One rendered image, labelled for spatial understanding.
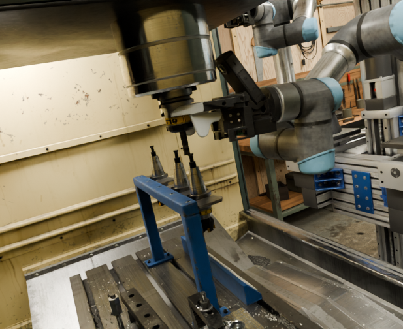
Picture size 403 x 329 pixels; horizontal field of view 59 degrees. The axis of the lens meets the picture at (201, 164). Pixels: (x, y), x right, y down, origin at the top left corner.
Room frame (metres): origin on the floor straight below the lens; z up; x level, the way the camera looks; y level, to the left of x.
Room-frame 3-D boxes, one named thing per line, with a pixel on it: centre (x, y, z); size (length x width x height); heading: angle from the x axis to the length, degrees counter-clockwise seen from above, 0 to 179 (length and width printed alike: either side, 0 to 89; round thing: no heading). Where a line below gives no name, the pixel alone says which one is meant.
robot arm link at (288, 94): (0.70, -0.17, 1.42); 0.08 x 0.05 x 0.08; 20
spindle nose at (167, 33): (0.63, 0.02, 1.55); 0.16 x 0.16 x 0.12
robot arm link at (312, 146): (0.74, -0.23, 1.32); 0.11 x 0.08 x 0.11; 29
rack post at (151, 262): (1.21, 0.22, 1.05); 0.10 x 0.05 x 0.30; 113
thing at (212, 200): (0.82, 0.00, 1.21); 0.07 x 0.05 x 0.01; 113
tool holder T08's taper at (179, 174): (0.97, 0.06, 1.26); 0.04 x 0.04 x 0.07
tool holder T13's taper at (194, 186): (0.87, 0.02, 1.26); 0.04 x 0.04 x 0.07
